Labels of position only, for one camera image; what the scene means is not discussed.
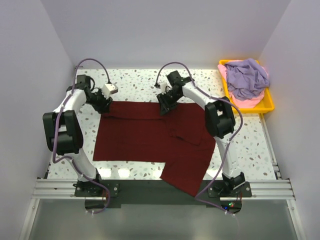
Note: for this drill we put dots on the lavender t shirt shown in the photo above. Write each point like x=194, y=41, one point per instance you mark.
x=246, y=79

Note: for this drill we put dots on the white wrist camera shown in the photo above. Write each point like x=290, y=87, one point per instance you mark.
x=163, y=87
x=109, y=89

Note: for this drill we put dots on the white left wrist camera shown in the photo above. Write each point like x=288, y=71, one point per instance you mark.
x=109, y=89

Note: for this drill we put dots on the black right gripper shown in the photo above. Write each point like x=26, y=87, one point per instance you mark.
x=165, y=106

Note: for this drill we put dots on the dark red t shirt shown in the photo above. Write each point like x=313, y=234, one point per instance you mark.
x=136, y=131

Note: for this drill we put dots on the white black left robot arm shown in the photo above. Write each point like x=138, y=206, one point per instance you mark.
x=63, y=133

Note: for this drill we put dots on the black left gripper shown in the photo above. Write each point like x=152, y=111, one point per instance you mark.
x=104, y=107

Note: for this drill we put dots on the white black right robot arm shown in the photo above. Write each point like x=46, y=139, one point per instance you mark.
x=218, y=117

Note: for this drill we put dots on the pink t shirt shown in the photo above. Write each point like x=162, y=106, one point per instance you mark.
x=242, y=104

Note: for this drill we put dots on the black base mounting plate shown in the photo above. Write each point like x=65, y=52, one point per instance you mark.
x=116, y=193

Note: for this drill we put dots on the aluminium extrusion rail frame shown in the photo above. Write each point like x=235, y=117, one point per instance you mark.
x=256, y=159

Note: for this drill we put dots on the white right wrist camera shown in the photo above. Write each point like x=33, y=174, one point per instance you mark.
x=163, y=87

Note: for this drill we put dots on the yellow plastic bin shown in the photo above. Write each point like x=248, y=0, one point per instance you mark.
x=264, y=106

